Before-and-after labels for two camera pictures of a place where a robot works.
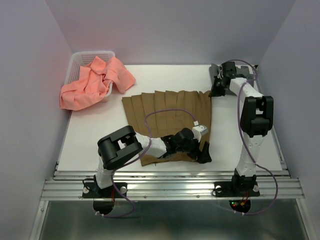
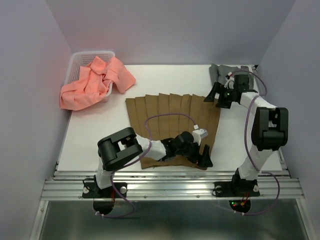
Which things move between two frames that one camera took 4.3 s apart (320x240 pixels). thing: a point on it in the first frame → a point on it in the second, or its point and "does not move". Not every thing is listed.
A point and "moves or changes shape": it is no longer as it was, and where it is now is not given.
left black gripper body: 192,145 does not move
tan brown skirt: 165,113 moves or changes shape
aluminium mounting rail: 171,186 does not move
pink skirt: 93,83 does not move
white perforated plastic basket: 83,59 does not move
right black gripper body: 218,85 → 225,99
